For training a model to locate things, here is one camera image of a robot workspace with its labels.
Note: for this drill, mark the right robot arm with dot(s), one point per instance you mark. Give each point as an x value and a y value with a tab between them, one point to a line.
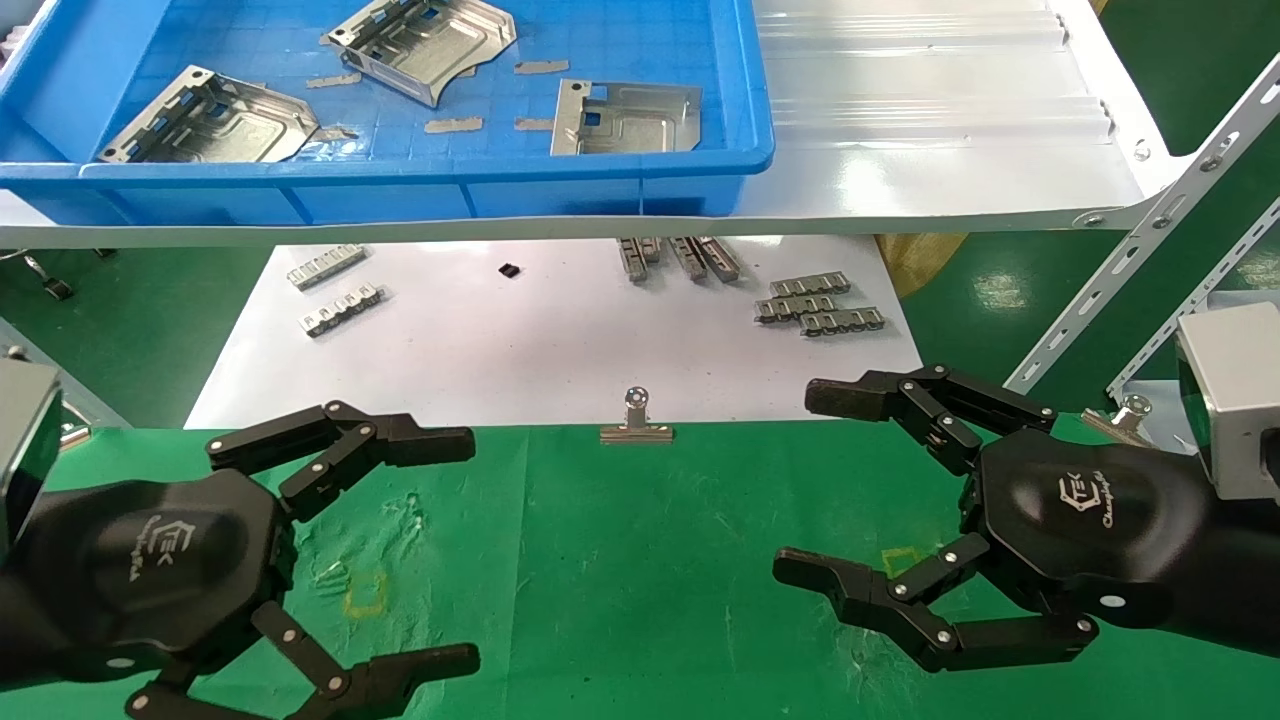
1250	570

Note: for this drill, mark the white perforated angle beam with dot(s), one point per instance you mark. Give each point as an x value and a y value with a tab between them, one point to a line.
1150	220
1190	310

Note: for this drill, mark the blue plastic bin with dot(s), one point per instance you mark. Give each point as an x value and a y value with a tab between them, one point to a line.
620	190

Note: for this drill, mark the green table cloth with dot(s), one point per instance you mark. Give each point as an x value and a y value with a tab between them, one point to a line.
640	580

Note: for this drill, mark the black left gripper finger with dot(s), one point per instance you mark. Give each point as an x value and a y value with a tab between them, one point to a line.
420	445

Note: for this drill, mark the white paper sheet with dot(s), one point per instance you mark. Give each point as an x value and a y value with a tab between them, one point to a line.
520	350

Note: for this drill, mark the silver binder clip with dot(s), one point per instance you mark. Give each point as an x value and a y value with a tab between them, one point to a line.
636	432
1125	420
74	435

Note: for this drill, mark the white shelf board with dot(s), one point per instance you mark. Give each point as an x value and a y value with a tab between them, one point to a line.
950	190

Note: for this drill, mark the small slotted metal bracket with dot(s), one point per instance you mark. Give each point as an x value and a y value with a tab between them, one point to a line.
342	310
632	260
720	258
688	258
325	267
810	284
651	248
790	309
845	322

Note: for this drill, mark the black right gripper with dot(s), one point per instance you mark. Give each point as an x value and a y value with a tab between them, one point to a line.
1080	520

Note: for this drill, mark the aluminium frame rail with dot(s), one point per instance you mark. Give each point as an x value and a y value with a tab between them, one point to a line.
60	385

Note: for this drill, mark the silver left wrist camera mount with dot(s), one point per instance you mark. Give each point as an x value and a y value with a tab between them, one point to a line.
25	450

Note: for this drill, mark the brown yellow bag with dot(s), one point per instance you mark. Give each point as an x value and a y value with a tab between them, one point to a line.
915	262

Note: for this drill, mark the black caster wheel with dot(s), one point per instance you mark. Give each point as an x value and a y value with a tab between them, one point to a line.
55	288

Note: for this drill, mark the white ribbed plastic sheet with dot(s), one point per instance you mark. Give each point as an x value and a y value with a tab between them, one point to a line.
920	80

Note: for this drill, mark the stamped sheet metal part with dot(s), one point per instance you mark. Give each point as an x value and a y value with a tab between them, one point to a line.
640	125
440	45
230	130

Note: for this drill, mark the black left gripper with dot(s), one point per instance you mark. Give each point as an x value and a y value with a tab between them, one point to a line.
150	570

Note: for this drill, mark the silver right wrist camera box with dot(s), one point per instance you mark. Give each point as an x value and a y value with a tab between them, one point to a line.
1235	400

